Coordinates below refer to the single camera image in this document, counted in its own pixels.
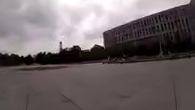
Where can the grey concrete pavement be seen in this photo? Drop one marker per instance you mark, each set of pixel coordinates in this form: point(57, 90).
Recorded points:
point(98, 87)

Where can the tall pale chimney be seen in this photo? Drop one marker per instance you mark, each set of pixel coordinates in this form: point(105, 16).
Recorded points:
point(60, 46)

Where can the raised kerb strip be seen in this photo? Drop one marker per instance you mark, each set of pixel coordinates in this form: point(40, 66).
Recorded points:
point(146, 58)

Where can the pale pole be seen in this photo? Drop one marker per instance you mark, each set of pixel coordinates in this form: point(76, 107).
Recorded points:
point(160, 48)

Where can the large grey banded building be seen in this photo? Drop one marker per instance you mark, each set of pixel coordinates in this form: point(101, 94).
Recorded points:
point(156, 24)

